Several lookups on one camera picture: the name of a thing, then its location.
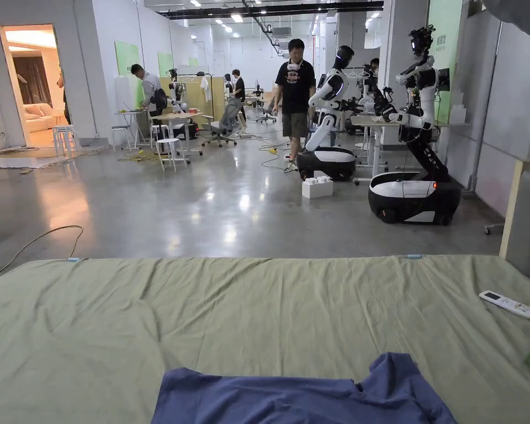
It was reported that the grey office chair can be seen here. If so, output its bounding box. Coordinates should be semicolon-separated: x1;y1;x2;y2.
200;97;243;149
255;98;278;124

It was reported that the white height-adjustable table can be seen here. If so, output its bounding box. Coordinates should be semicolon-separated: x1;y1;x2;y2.
350;114;471;186

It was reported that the white foam block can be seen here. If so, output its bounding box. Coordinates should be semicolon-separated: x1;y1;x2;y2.
301;176;334;199

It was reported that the white round stool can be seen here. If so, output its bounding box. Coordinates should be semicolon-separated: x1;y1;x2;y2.
150;124;171;149
110;125;131;153
155;137;190;172
52;125;81;158

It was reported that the wooden table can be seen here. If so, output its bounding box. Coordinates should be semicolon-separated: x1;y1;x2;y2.
149;112;204;156

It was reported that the black cable on floor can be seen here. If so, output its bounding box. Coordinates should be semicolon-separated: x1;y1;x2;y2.
0;225;84;282

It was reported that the beige sofa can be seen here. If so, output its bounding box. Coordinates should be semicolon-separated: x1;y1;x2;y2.
23;102;70;134

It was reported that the dark blue shirt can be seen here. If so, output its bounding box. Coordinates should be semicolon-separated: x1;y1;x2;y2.
150;352;458;424

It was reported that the grey padded headboard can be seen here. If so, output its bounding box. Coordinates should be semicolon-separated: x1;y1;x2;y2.
499;158;530;292

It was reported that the white remote control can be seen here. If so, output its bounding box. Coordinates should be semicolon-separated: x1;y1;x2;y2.
479;290;530;321

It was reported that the white desk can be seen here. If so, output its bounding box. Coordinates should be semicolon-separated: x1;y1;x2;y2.
114;109;153;151

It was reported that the white and black humanoid robot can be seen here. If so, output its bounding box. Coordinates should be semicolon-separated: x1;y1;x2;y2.
368;25;463;226
296;45;364;182
167;68;188;113

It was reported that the yellow cable on floor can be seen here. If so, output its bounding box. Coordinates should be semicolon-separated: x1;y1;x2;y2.
116;149;160;163

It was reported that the bed with pale green sheet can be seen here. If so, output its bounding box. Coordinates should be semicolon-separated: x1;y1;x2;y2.
0;253;530;424

